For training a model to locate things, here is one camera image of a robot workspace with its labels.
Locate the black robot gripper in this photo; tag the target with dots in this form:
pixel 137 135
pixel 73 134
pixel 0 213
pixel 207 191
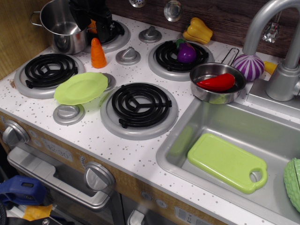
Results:
pixel 83 11

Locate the orange toy carrot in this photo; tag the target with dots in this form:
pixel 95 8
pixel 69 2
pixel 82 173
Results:
pixel 98 59

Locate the light green toy plate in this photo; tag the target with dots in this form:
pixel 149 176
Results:
pixel 81 88

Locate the grey stove knob under plate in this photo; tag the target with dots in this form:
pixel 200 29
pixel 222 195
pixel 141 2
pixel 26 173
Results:
pixel 108 82

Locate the silver steel pot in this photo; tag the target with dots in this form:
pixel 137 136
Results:
pixel 63 34

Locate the back left burner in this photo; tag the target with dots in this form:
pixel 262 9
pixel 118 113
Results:
pixel 111 38

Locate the grey stove knob middle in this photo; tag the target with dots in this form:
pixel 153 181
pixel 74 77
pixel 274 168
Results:
pixel 128 57

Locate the hanging steel strainer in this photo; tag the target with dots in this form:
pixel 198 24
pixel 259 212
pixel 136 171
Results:
pixel 138 3

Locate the front left black burner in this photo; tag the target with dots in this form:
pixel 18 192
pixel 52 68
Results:
pixel 40 76

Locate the black burner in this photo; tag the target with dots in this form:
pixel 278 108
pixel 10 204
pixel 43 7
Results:
pixel 162 60
pixel 139 111
pixel 40 76

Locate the grey stove knob back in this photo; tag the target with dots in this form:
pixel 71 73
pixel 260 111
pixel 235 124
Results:
pixel 150 35

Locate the back right black burner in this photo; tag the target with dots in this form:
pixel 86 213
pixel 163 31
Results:
pixel 162 60

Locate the hanging steel ladle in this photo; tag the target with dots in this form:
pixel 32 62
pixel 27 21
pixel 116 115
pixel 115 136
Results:
pixel 173 11

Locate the grey stove knob front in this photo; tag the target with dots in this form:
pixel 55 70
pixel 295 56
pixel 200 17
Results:
pixel 68 114

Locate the front right black burner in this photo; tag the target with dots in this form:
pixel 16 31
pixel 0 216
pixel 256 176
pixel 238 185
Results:
pixel 139 111

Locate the purple toy eggplant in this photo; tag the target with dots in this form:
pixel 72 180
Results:
pixel 186 52

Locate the yellow toy bell pepper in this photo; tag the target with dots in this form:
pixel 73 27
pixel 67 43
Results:
pixel 197 31

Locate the left oven dial knob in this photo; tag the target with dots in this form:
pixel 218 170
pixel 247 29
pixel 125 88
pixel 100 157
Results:
pixel 14 134

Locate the oven dial knob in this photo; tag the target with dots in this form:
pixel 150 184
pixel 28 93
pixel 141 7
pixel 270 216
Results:
pixel 97 177
pixel 14 134

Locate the small steel frying pan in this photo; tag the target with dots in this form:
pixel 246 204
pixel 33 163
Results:
pixel 212 69

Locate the red toy chili pepper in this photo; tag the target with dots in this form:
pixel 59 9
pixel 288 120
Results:
pixel 218 83

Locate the right oven dial knob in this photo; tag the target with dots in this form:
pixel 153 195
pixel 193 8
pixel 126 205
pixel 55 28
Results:
pixel 97 177

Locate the purple striped toy onion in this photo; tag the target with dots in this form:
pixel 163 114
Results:
pixel 251 66

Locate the blue clamp tool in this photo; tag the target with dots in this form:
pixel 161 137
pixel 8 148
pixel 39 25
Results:
pixel 22 190

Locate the crumpled foil ornament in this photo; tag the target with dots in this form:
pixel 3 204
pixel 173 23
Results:
pixel 271 32

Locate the yellow toy piece behind onion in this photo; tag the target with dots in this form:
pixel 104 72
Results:
pixel 269 67

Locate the green plastic cutting board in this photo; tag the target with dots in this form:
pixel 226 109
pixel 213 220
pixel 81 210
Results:
pixel 230 164

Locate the silver toy sink basin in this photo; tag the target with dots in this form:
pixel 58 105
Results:
pixel 274 139

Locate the green toy cabbage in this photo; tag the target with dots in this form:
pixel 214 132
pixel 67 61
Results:
pixel 292 182

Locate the silver oven door handle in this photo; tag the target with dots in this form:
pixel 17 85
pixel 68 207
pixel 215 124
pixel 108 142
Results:
pixel 47 174

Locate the silver cabinet door handle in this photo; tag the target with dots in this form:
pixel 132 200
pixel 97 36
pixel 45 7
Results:
pixel 136 218

